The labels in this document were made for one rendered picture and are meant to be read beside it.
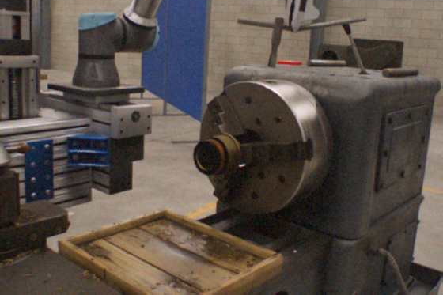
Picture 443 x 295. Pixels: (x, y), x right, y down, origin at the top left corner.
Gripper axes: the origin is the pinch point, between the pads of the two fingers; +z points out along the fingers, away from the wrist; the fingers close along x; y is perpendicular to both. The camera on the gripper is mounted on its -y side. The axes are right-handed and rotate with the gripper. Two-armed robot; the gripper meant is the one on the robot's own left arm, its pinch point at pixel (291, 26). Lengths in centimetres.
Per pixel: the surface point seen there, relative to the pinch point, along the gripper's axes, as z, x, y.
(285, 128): 21.5, -10.5, -2.9
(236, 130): 24.6, -2.4, -10.7
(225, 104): 19.8, 2.0, -12.8
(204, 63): 73, 466, 129
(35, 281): 39, -36, -53
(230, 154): 27.4, -11.4, -15.1
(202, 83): 98, 466, 130
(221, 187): 37.7, -4.4, -13.2
